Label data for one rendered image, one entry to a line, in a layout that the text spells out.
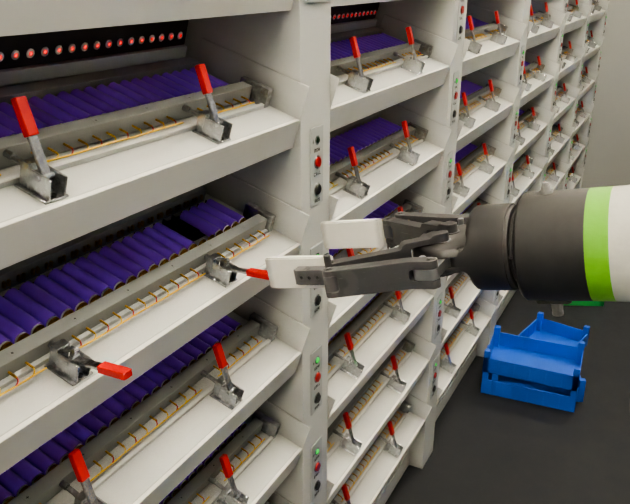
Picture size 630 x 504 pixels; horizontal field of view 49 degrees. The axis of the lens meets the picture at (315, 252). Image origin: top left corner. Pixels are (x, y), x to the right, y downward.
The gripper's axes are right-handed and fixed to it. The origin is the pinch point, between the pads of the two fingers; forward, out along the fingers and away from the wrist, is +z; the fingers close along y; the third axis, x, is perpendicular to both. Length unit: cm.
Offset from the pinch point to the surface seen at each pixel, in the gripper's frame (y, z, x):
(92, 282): -3.5, 28.6, -1.9
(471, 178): 141, 28, -25
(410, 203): 98, 30, -21
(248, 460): 21, 33, -43
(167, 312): 1.0, 22.6, -7.5
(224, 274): 11.3, 21.2, -6.5
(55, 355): -15.2, 23.1, -5.2
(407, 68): 81, 19, 12
